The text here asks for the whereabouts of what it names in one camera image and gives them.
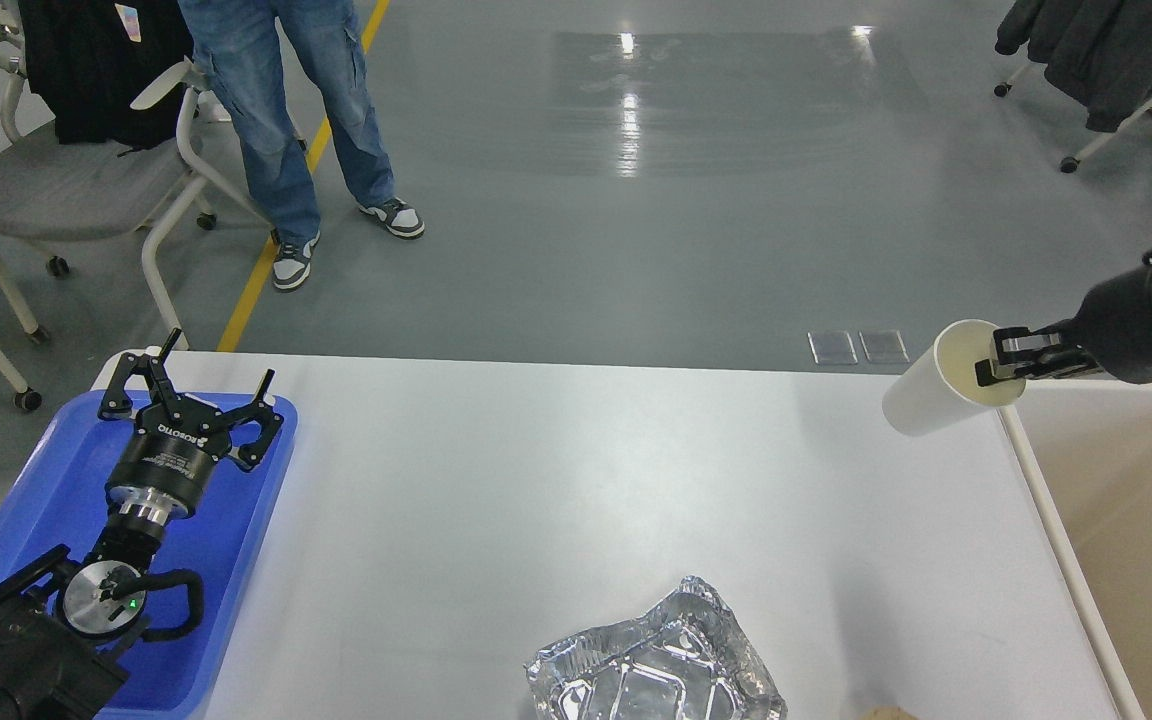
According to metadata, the person in white shirt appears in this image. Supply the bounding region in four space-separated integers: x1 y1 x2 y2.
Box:
179 1 425 291

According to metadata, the white paper cup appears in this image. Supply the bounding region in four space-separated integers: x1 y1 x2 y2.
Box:
881 319 1026 437

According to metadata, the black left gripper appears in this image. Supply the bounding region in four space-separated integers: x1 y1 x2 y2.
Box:
99 327 285 520

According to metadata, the right floor outlet plate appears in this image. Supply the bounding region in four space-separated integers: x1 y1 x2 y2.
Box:
858 331 911 365

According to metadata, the crumpled aluminium foil tray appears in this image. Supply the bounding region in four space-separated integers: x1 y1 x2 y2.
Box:
525 577 788 719

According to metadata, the black jacket on chair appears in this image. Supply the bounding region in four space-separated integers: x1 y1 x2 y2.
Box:
17 1 195 150

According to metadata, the blue plastic tray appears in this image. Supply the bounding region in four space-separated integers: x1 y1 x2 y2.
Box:
0 391 298 719

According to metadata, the beige plastic bin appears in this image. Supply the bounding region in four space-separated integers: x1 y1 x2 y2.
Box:
1000 381 1152 719

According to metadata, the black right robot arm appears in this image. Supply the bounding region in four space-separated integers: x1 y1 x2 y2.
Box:
973 249 1152 387

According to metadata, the left floor outlet plate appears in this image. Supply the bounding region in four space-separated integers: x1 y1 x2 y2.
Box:
806 331 859 366

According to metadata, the grey white office chair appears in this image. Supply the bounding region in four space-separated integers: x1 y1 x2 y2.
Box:
0 1 255 344

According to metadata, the dark grey coat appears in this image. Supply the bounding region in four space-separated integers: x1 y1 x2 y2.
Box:
995 1 1152 132

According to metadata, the brown crumpled paper piece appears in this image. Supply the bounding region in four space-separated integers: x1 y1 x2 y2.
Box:
858 705 918 720

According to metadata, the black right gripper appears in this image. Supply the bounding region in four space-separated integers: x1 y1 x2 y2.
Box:
973 262 1152 388

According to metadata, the floor outlet plate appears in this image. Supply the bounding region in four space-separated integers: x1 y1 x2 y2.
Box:
806 331 859 366
858 331 911 365

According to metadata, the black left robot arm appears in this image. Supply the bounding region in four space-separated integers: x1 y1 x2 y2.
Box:
0 332 297 719

